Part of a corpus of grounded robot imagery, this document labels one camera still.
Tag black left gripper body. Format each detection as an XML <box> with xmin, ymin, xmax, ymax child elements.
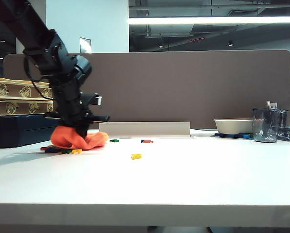
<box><xmin>44</xmin><ymin>110</ymin><xmax>110</xmax><ymax>127</ymax></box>

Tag orange microfibre cloth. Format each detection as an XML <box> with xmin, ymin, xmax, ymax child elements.
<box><xmin>50</xmin><ymin>125</ymin><xmax>109</xmax><ymax>150</ymax></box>

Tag brown cartoon print box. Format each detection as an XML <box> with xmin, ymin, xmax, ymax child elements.
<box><xmin>0</xmin><ymin>76</ymin><xmax>53</xmax><ymax>100</ymax></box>
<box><xmin>0</xmin><ymin>99</ymin><xmax>54</xmax><ymax>117</ymax></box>

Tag dark blue case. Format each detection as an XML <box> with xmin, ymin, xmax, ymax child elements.
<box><xmin>0</xmin><ymin>114</ymin><xmax>63</xmax><ymax>149</ymax></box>

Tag brown desk partition panel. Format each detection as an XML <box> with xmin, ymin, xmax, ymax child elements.
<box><xmin>3</xmin><ymin>50</ymin><xmax>290</xmax><ymax>132</ymax></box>

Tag white column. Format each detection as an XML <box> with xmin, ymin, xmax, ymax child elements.
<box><xmin>15</xmin><ymin>0</ymin><xmax>47</xmax><ymax>55</ymax></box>

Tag white bowl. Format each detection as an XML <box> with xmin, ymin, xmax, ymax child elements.
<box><xmin>212</xmin><ymin>118</ymin><xmax>255</xmax><ymax>135</ymax></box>

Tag ceiling light strip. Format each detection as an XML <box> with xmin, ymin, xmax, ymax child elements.
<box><xmin>127</xmin><ymin>16</ymin><xmax>290</xmax><ymax>25</ymax></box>

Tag grey transparent cup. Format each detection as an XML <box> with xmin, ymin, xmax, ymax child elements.
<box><xmin>251</xmin><ymin>108</ymin><xmax>279</xmax><ymax>143</ymax></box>

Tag clear plastic holder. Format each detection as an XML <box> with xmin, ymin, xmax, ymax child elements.
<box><xmin>277</xmin><ymin>109</ymin><xmax>289</xmax><ymax>129</ymax></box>

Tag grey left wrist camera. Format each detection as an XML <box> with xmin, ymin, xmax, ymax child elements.
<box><xmin>80</xmin><ymin>93</ymin><xmax>103</xmax><ymax>106</ymax></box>

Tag grey cable tray flap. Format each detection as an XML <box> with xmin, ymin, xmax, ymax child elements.
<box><xmin>98</xmin><ymin>121</ymin><xmax>191</xmax><ymax>138</ymax></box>

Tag silver wall sign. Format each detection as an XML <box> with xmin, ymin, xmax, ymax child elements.
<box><xmin>79</xmin><ymin>37</ymin><xmax>92</xmax><ymax>54</ymax></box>

